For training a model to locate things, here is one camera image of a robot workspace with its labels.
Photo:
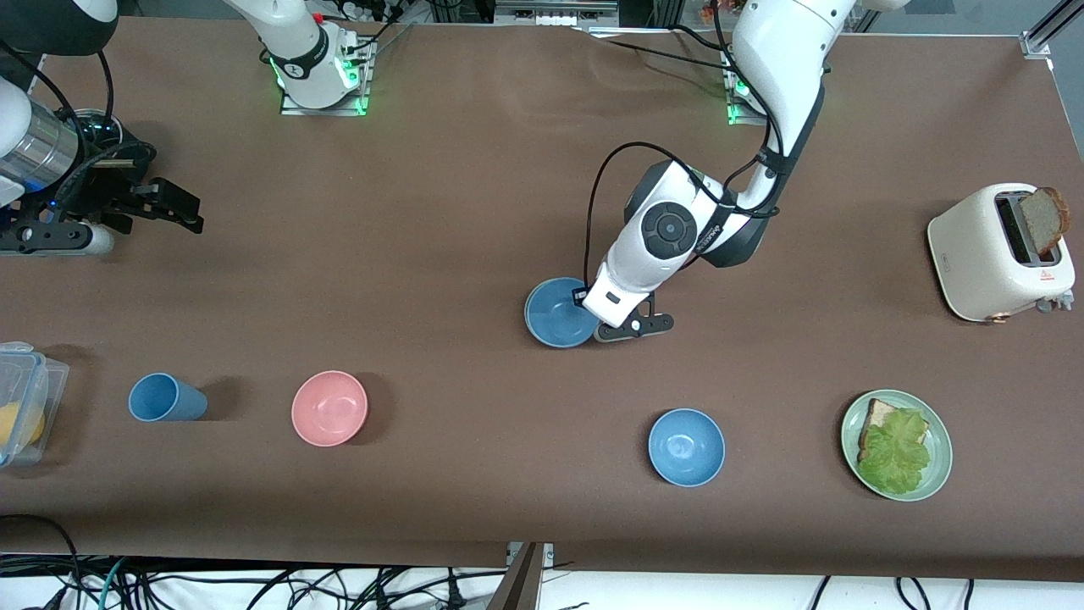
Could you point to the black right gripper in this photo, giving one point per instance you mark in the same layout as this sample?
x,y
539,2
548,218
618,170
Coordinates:
x,y
103,188

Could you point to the dusty blue bowl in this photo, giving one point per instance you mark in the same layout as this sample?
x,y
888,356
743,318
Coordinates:
x,y
555,309

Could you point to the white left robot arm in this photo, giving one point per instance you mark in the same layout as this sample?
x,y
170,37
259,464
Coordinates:
x,y
779,51

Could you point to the bright blue bowl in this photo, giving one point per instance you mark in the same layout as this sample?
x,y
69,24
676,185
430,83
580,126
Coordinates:
x,y
686,447

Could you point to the pink bowl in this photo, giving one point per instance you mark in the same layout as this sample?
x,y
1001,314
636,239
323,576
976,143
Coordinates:
x,y
329,408

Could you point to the brown table cover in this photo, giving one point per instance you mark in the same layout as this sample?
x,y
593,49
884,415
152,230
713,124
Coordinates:
x,y
423,212

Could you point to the blue plastic cup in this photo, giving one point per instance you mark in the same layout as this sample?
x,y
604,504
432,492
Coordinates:
x,y
165,398

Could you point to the clear plastic food container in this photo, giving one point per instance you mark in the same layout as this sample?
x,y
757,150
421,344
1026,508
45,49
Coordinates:
x,y
30,373

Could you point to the yellow fruit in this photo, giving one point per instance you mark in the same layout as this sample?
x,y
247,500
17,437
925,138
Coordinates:
x,y
21,428

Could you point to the white power strip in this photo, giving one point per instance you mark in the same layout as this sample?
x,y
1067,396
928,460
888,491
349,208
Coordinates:
x,y
368,10

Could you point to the toast bread slice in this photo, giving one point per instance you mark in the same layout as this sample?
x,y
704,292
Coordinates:
x,y
881,413

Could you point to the green lettuce leaf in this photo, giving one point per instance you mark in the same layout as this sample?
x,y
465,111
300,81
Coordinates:
x,y
893,453

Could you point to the pale green plate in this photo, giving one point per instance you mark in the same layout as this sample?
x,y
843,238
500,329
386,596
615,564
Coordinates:
x,y
940,457

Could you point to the cream white toaster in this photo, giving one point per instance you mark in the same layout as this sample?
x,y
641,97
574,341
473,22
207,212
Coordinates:
x,y
974,254

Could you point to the brown bread slice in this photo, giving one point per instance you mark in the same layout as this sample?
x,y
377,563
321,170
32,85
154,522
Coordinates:
x,y
1043,222

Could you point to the aluminium corner profile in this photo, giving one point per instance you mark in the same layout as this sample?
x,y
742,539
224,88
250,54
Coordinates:
x,y
1037,42

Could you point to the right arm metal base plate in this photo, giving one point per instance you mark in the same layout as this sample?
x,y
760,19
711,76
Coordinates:
x,y
326,111

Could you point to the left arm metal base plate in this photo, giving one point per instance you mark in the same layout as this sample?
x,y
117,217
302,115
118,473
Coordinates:
x,y
735,114

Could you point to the small metal bracket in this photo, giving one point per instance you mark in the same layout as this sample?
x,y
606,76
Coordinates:
x,y
549,552

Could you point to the brown mounting post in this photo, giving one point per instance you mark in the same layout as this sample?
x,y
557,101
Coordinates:
x,y
521,585

